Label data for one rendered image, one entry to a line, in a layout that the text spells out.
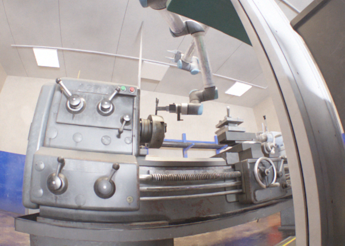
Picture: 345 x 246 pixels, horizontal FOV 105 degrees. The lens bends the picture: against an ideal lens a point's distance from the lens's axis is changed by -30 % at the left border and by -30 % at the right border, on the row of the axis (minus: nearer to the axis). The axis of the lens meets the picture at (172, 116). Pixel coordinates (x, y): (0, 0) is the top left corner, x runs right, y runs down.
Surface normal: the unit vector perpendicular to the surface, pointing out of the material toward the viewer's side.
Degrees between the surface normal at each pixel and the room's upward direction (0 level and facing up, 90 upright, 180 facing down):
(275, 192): 90
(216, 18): 180
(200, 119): 90
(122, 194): 90
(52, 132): 90
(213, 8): 180
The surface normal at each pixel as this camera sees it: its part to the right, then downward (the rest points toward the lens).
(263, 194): 0.36, -0.40
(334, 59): -0.91, -0.13
